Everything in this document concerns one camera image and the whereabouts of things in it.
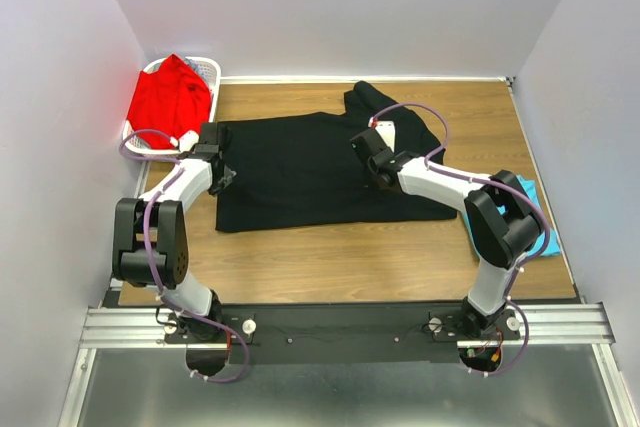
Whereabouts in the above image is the red t shirt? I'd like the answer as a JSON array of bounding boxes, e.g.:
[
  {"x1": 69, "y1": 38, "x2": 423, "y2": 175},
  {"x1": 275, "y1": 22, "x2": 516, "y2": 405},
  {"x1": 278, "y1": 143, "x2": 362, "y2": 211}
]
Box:
[{"x1": 127, "y1": 54, "x2": 212, "y2": 140}]

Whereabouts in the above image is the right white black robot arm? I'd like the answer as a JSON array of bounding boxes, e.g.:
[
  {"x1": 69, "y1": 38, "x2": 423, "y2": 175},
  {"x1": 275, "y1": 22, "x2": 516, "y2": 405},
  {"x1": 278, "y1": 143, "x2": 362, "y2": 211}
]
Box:
[{"x1": 350, "y1": 128, "x2": 551, "y2": 339}]

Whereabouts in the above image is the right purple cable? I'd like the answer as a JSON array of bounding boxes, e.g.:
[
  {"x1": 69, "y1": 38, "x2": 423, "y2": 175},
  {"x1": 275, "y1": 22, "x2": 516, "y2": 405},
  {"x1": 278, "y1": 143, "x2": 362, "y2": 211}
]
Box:
[{"x1": 369, "y1": 101, "x2": 552, "y2": 378}]

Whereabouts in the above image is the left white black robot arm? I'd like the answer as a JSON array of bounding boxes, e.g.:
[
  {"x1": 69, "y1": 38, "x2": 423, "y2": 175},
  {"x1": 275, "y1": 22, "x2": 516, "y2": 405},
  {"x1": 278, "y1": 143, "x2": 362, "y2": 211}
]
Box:
[{"x1": 112, "y1": 122, "x2": 236, "y2": 342}]

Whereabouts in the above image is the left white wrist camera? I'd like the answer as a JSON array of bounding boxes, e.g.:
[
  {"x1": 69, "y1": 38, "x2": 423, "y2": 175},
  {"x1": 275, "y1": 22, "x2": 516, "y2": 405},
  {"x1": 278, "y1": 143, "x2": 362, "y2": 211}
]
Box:
[{"x1": 169, "y1": 130, "x2": 199, "y2": 152}]

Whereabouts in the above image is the aluminium extrusion rail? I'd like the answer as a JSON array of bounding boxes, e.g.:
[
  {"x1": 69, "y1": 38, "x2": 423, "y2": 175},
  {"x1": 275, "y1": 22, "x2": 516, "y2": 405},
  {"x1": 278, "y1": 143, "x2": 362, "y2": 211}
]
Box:
[{"x1": 80, "y1": 304, "x2": 615, "y2": 349}]

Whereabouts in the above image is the purple cable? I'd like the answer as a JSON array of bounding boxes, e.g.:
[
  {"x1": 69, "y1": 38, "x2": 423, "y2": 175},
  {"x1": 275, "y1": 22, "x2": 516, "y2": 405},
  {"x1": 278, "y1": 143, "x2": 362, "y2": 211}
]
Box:
[
  {"x1": 369, "y1": 101, "x2": 552, "y2": 378},
  {"x1": 118, "y1": 128, "x2": 251, "y2": 385}
]

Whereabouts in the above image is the black t shirt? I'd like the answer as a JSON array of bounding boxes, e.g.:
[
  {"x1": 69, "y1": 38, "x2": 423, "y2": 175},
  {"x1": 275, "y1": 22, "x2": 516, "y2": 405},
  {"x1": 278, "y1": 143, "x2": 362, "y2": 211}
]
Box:
[{"x1": 215, "y1": 81, "x2": 457, "y2": 233}]

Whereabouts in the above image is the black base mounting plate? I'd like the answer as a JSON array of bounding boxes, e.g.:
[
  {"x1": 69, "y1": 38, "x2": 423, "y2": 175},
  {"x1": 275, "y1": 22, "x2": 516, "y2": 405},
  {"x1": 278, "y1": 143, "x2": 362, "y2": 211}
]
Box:
[{"x1": 161, "y1": 302, "x2": 521, "y2": 371}]

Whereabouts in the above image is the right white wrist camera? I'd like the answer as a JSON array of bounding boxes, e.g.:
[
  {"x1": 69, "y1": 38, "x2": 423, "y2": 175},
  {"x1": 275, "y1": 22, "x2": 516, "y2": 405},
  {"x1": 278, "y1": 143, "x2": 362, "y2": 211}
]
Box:
[{"x1": 368, "y1": 118, "x2": 396, "y2": 151}]

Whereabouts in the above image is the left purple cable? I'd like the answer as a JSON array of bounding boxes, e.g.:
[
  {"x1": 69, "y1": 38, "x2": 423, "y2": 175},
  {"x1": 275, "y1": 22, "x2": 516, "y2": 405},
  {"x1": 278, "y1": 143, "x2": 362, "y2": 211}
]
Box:
[{"x1": 118, "y1": 128, "x2": 251, "y2": 385}]

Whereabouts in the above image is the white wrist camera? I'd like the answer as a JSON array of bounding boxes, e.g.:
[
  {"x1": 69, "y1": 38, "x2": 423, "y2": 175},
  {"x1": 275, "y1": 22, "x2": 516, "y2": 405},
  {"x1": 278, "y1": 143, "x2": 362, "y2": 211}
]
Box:
[
  {"x1": 368, "y1": 118, "x2": 396, "y2": 151},
  {"x1": 169, "y1": 130, "x2": 199, "y2": 152}
]

